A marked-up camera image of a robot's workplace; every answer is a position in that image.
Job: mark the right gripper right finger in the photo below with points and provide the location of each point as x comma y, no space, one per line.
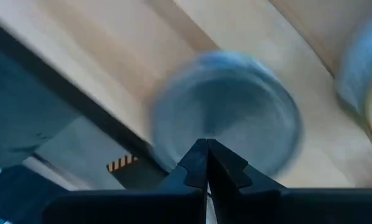
298,207

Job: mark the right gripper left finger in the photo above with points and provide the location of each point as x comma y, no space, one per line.
127,207

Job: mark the yellow black striped tape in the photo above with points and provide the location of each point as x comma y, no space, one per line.
122,163

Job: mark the silver-lid tuna can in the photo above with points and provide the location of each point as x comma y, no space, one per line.
226,102

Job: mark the gold-lid tuna can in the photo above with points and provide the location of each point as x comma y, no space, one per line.
363,77

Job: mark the black metal rig frame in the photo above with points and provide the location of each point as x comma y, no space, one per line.
80,104

